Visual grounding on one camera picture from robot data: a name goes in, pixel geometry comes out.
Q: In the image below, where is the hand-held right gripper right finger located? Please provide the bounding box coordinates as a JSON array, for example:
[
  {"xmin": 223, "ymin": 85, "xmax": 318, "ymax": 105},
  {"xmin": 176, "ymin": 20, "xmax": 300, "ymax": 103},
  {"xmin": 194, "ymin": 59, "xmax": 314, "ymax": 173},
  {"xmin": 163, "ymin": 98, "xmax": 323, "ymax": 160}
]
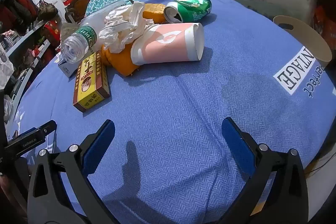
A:
[{"xmin": 222, "ymin": 117, "xmax": 309, "ymax": 224}]

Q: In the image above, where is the grey metal shelf rack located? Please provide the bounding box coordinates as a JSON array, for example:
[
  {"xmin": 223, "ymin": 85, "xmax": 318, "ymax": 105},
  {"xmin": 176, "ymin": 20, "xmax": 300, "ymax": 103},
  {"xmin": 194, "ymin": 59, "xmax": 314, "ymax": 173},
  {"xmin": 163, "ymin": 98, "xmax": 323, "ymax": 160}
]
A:
[{"xmin": 0, "ymin": 0, "xmax": 66, "ymax": 119}]

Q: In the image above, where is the blue white drink carton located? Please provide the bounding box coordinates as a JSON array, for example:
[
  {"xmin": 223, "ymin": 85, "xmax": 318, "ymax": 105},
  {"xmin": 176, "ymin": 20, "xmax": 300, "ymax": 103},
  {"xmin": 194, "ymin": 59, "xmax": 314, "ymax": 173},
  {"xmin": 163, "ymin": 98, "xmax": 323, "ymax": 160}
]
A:
[{"xmin": 57, "ymin": 55, "xmax": 79, "ymax": 79}]

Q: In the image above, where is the clear plastic bottle green label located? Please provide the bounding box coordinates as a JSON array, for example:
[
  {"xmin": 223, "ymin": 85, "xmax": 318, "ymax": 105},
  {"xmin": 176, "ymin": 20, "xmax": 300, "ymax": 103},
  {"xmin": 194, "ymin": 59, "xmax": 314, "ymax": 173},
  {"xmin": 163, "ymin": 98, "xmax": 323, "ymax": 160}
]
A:
[{"xmin": 60, "ymin": 13, "xmax": 112, "ymax": 64}]

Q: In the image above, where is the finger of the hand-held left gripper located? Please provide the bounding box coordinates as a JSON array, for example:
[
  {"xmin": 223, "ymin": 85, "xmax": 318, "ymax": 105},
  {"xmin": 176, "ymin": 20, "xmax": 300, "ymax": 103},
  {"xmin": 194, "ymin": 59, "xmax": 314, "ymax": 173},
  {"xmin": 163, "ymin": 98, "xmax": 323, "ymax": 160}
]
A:
[{"xmin": 8, "ymin": 120, "xmax": 57, "ymax": 144}]

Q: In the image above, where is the crushed green drink can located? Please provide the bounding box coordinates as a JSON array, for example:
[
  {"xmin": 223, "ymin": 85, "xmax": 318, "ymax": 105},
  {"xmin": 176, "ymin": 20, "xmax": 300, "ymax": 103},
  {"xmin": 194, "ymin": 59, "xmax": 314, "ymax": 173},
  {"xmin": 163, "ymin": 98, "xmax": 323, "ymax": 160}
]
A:
[{"xmin": 163, "ymin": 0, "xmax": 213, "ymax": 24}]

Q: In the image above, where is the white paper wrapper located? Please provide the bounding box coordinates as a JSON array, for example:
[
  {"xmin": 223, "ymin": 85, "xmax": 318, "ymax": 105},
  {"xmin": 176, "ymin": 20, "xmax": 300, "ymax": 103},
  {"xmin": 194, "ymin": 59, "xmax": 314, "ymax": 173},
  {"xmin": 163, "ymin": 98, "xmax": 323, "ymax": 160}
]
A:
[{"xmin": 98, "ymin": 1, "xmax": 155, "ymax": 54}]

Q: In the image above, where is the pink white paper cup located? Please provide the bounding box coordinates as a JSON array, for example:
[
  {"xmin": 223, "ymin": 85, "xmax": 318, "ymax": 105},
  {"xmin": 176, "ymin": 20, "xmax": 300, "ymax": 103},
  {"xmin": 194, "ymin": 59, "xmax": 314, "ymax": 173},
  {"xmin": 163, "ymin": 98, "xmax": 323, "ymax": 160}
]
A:
[{"xmin": 130, "ymin": 22, "xmax": 205, "ymax": 66}]

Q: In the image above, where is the orange fruit peel half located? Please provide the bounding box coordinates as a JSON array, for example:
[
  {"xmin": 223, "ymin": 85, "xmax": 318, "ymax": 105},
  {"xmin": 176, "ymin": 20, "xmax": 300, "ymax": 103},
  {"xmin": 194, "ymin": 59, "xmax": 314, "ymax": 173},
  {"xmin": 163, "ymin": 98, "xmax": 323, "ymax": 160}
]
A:
[{"xmin": 142, "ymin": 3, "xmax": 167, "ymax": 24}]

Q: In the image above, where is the row of red bags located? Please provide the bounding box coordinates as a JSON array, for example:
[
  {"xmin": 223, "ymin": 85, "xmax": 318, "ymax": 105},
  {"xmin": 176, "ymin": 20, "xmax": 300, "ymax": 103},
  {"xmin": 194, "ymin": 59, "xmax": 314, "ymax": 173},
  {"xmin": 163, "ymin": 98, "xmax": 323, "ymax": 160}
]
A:
[{"xmin": 0, "ymin": 0, "xmax": 38, "ymax": 28}]

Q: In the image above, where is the beige round bin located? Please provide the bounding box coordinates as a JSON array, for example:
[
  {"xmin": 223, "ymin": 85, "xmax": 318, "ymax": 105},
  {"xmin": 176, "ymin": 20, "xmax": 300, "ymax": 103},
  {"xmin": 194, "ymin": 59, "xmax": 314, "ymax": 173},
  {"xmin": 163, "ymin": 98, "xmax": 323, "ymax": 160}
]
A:
[{"xmin": 273, "ymin": 15, "xmax": 333, "ymax": 63}]

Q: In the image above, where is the brown handbag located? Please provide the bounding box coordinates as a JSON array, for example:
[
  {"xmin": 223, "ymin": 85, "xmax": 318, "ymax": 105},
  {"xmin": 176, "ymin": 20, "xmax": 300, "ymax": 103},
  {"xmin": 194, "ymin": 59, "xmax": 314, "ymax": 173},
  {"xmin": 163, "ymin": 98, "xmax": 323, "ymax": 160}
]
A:
[{"xmin": 37, "ymin": 0, "xmax": 59, "ymax": 22}]

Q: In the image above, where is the white plastic bag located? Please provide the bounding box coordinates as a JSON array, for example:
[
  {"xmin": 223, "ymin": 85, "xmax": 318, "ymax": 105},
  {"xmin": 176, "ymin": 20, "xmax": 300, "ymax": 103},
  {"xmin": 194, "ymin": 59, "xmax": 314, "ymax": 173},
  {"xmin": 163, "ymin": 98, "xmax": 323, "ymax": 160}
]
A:
[{"xmin": 0, "ymin": 43, "xmax": 15, "ymax": 90}]

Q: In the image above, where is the orange printed bag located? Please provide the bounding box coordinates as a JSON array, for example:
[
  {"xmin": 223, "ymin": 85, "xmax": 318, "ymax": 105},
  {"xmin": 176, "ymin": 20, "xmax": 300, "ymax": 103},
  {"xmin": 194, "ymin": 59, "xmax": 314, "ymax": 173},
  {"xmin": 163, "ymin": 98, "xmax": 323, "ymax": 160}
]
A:
[{"xmin": 314, "ymin": 5, "xmax": 336, "ymax": 49}]

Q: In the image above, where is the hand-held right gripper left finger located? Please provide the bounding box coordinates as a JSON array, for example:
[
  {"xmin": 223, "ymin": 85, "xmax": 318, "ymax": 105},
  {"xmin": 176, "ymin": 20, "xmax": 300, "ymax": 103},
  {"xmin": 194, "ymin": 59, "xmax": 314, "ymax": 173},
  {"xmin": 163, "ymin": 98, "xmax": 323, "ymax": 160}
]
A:
[{"xmin": 28, "ymin": 119, "xmax": 116, "ymax": 224}]

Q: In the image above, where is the yellow red cardboard box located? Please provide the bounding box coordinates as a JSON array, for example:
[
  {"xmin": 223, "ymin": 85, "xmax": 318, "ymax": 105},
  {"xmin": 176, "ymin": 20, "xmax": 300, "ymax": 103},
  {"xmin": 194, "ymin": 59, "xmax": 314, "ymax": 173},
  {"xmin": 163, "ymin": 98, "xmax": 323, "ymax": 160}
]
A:
[{"xmin": 73, "ymin": 50, "xmax": 111, "ymax": 112}]

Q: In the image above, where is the red gift box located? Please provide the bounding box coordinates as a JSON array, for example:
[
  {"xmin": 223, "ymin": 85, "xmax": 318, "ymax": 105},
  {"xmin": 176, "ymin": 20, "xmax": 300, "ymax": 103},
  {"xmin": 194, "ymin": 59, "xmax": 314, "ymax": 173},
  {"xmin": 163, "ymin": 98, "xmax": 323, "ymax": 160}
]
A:
[{"xmin": 43, "ymin": 20, "xmax": 61, "ymax": 48}]

